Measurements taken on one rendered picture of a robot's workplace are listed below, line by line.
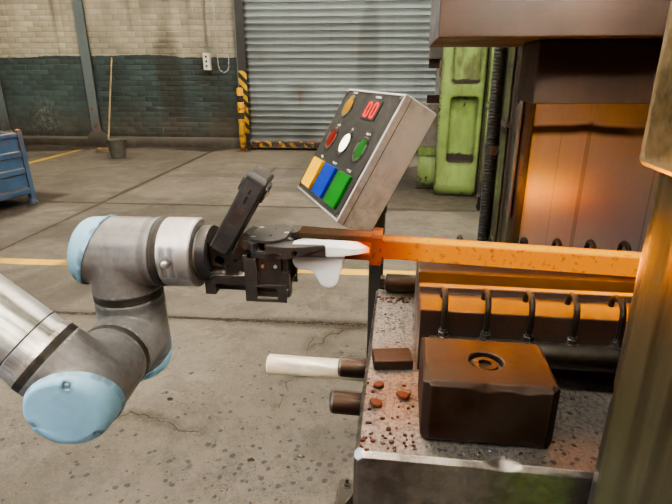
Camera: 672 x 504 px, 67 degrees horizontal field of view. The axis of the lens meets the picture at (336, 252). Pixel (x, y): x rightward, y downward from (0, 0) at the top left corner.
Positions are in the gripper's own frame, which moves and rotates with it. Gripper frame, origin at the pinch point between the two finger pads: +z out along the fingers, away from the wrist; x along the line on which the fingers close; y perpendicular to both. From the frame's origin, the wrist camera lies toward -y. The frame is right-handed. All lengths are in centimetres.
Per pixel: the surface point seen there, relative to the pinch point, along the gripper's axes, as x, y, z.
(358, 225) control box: -38.5, 9.5, -3.2
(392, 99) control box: -46.3, -14.4, 2.9
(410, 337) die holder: 0.2, 13.0, 6.8
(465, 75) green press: -482, -15, 66
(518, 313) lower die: 7.3, 5.5, 18.1
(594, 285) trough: -1.4, 5.5, 28.8
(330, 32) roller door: -786, -79, -108
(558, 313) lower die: 6.8, 5.5, 22.4
